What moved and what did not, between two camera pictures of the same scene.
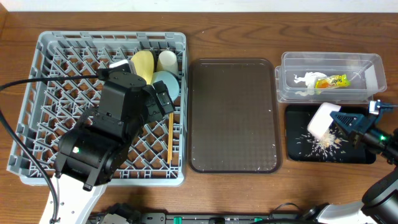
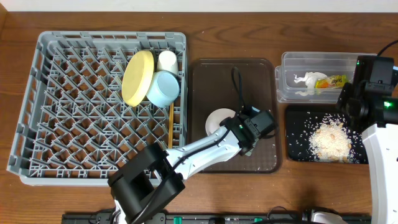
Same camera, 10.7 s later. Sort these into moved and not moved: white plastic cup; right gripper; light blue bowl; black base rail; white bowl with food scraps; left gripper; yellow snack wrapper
Moved: left gripper; white bowl with food scraps; right gripper
Not moved: light blue bowl; black base rail; yellow snack wrapper; white plastic cup
